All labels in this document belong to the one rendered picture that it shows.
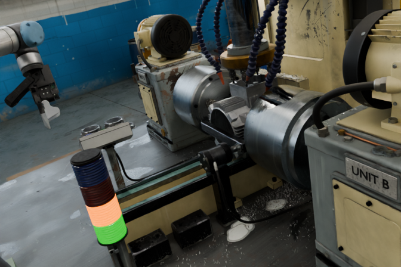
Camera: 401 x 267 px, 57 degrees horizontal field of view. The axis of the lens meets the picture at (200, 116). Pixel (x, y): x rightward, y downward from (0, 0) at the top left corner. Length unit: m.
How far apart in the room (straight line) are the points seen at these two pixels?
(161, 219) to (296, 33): 0.73
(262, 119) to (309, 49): 0.38
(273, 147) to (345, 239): 0.26
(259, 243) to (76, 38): 5.91
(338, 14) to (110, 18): 5.95
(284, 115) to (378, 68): 0.29
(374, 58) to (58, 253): 1.01
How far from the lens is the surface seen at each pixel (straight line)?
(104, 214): 0.76
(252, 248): 1.05
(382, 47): 0.70
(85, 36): 6.72
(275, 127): 0.92
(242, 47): 1.13
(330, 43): 1.18
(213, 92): 1.33
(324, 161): 0.77
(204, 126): 1.24
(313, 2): 1.21
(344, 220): 0.79
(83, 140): 1.26
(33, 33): 1.20
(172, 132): 1.60
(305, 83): 1.15
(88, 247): 1.23
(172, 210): 1.12
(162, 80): 1.53
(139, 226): 1.11
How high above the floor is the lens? 1.48
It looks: 20 degrees down
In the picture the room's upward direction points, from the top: 12 degrees counter-clockwise
